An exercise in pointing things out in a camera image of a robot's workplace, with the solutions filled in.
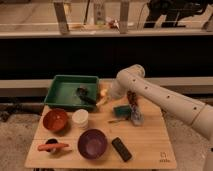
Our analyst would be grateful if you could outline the yellow banana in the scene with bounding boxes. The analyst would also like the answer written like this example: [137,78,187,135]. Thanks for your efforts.
[96,89,109,107]

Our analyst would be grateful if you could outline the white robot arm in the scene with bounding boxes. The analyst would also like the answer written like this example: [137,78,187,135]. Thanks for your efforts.
[108,64,213,171]

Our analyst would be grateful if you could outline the green plastic tray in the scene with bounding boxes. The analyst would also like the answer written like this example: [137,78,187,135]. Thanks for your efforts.
[44,75,99,111]

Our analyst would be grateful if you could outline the black ladle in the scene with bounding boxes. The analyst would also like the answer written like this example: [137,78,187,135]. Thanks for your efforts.
[76,87,96,105]

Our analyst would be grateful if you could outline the green sponge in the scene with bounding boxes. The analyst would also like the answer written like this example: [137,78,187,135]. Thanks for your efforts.
[113,105,131,117]

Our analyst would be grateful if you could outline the wooden spoon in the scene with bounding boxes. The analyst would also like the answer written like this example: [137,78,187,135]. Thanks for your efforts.
[108,117,129,124]

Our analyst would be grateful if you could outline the white cup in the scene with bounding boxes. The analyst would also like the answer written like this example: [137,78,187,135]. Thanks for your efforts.
[72,109,89,129]

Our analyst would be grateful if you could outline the black rectangular block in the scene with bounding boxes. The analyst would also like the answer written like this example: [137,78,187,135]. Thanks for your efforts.
[112,137,132,162]

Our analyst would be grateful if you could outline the purple bowl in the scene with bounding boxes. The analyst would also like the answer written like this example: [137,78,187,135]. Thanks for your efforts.
[77,129,108,160]

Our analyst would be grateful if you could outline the red bowl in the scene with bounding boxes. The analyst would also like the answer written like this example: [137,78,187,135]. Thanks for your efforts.
[42,108,68,132]

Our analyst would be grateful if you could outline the small black cup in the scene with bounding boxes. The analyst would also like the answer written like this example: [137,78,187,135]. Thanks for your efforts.
[45,138,58,153]

